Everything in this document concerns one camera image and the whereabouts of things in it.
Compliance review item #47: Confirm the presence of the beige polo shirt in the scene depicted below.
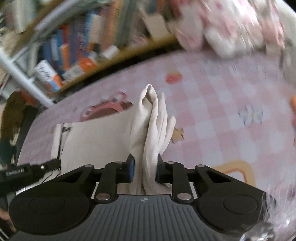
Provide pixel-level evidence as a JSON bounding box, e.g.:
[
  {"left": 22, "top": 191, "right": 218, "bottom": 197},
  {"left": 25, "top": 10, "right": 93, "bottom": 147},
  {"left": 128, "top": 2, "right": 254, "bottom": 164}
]
[{"left": 51, "top": 84, "right": 176, "bottom": 195}]

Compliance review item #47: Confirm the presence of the white orange flat carton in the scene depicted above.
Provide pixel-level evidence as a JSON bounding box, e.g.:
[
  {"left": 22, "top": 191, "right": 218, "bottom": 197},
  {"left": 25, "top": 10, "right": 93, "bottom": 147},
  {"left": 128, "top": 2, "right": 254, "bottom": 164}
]
[{"left": 62, "top": 57, "right": 97, "bottom": 82}]

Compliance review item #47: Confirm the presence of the small white box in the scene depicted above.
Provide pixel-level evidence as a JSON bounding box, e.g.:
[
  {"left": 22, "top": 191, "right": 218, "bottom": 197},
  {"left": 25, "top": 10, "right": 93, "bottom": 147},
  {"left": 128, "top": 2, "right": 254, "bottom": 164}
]
[{"left": 101, "top": 45, "right": 120, "bottom": 60}]

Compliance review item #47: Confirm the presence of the wooden shelf board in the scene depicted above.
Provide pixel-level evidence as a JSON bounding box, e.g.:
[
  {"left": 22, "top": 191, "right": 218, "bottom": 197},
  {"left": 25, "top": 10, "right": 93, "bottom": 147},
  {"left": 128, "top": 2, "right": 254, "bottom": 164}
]
[{"left": 47, "top": 35, "right": 178, "bottom": 98}]

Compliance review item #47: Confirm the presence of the pink checkered cartoon table mat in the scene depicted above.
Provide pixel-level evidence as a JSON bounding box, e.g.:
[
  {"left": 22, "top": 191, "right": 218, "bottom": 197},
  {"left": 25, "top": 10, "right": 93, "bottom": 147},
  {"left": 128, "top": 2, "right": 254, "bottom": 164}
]
[{"left": 18, "top": 51, "right": 295, "bottom": 191}]

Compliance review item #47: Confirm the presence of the white orange usmile box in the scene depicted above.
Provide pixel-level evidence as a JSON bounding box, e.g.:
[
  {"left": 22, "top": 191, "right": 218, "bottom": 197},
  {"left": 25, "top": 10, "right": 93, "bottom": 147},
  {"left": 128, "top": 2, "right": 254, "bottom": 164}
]
[{"left": 35, "top": 60, "right": 62, "bottom": 92}]

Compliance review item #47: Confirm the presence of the dark brown hanging garment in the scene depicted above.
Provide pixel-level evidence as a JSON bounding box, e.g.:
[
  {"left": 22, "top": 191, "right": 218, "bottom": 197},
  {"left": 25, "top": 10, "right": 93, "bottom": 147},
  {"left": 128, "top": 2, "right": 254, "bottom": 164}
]
[{"left": 1, "top": 92, "right": 26, "bottom": 140}]

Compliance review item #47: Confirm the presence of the row of colourful books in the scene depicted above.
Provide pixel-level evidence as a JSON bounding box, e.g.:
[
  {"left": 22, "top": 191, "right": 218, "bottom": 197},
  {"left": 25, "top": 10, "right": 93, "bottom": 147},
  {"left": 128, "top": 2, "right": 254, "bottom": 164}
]
[{"left": 39, "top": 0, "right": 144, "bottom": 75}]

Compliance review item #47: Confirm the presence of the white shelf frame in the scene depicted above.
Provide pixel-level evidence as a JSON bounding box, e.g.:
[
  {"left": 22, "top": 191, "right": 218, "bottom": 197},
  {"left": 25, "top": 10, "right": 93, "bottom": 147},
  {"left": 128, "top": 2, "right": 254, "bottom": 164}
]
[{"left": 1, "top": 47, "right": 54, "bottom": 108}]

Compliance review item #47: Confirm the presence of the white pink plush bunny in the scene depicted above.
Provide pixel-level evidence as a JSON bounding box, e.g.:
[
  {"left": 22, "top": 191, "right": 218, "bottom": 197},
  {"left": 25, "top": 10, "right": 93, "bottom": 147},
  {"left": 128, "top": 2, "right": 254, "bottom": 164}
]
[{"left": 175, "top": 1, "right": 285, "bottom": 58}]

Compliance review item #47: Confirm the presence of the beige pen holder box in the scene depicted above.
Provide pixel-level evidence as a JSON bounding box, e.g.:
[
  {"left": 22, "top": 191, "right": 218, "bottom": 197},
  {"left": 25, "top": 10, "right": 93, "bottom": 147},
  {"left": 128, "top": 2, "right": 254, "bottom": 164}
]
[{"left": 142, "top": 14, "right": 170, "bottom": 40}]

